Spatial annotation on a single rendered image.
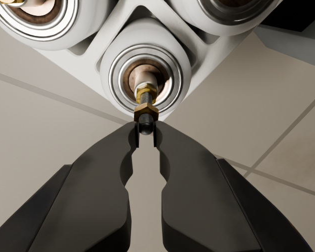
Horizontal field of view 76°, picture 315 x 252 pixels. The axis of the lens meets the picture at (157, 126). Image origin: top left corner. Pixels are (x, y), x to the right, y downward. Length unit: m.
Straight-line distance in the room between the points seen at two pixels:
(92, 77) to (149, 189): 0.47
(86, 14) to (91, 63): 0.09
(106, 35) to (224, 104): 0.35
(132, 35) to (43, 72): 0.34
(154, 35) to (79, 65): 0.13
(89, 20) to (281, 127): 0.55
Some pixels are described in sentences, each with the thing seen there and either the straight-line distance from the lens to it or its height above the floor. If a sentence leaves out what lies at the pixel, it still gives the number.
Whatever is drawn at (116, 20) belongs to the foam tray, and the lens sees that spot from 0.27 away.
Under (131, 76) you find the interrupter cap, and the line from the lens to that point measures 0.21.
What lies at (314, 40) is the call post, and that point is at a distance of 0.33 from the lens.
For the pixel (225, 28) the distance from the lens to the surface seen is 0.21.
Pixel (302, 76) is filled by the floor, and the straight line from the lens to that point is 0.60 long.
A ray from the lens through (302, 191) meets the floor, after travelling 0.89.
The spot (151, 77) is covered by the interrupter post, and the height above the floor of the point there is 0.27.
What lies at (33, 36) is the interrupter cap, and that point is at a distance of 0.22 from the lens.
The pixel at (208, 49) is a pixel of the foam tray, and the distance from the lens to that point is 0.29.
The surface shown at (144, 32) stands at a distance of 0.21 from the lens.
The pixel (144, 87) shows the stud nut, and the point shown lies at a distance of 0.17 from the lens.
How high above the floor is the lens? 0.45
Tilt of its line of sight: 58 degrees down
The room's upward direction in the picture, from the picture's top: 175 degrees clockwise
